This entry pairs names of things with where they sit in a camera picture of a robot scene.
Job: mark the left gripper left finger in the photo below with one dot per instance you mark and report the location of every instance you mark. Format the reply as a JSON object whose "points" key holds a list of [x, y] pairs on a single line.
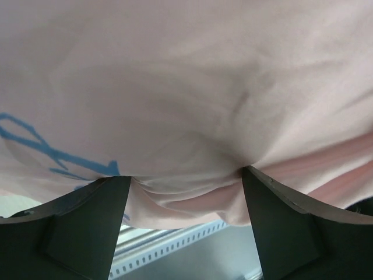
{"points": [[71, 237]]}

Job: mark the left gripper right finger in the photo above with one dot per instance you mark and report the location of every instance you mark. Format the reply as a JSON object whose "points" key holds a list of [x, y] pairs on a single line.
{"points": [[299, 237]]}

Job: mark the pink Journey pillow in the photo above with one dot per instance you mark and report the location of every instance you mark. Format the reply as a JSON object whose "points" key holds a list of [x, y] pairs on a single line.
{"points": [[180, 96]]}

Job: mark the white slotted cable duct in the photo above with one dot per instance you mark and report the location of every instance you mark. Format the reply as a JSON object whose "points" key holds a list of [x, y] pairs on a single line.
{"points": [[130, 258]]}

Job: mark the aluminium mounting rail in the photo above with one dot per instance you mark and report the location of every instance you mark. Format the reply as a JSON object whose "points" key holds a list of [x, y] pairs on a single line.
{"points": [[129, 235]]}

